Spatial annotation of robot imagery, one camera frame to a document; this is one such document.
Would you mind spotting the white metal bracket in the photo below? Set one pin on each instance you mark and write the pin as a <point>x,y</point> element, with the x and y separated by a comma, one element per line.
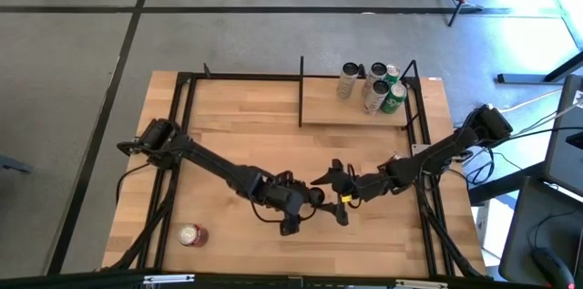
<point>420,148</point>

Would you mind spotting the black computer mouse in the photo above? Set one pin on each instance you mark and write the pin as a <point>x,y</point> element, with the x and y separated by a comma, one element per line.
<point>553,268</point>

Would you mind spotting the silver Celsius tropical vibe can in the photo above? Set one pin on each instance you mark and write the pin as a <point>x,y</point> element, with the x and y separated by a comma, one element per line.
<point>347,84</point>

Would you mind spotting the red Coca-Cola can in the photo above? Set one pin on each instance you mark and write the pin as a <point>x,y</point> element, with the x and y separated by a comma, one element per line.
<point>193,235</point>

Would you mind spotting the yellow tag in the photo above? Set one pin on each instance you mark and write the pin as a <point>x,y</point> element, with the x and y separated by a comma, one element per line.
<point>346,198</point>

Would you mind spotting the grey chair leg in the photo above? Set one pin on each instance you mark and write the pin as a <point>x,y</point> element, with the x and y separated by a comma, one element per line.
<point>13,164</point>

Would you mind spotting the silver metal bracket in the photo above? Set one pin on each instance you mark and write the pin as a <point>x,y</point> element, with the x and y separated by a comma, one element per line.
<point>168,278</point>
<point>421,284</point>

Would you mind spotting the black crossbeam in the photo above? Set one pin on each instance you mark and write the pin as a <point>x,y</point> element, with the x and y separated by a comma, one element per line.
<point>273,282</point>

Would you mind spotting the grey desk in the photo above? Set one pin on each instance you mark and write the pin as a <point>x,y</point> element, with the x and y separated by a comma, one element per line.
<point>524,234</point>
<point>562,143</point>

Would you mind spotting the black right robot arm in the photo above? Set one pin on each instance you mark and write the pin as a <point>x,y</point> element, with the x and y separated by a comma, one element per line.
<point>437,154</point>

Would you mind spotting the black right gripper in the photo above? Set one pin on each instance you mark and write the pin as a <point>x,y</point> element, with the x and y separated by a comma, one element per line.
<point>350,188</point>

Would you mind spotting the green Sprite can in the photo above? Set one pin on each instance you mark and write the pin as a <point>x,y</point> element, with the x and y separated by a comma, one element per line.
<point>392,71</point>
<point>394,100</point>

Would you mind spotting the silver Celsius peach vibe can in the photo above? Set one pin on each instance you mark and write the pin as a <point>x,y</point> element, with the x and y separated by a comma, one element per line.
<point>377,70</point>
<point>375,100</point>

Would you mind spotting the black aluminium table frame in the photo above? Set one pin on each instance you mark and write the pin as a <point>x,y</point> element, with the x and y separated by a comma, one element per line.
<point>250,77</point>

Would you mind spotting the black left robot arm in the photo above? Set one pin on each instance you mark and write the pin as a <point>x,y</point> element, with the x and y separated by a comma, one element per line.
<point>214,166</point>

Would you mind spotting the black desk foot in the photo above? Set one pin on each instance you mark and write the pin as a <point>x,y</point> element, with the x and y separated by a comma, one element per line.
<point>524,78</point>
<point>505,184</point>

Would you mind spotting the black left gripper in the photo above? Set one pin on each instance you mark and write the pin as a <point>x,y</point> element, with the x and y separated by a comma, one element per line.
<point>287,198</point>

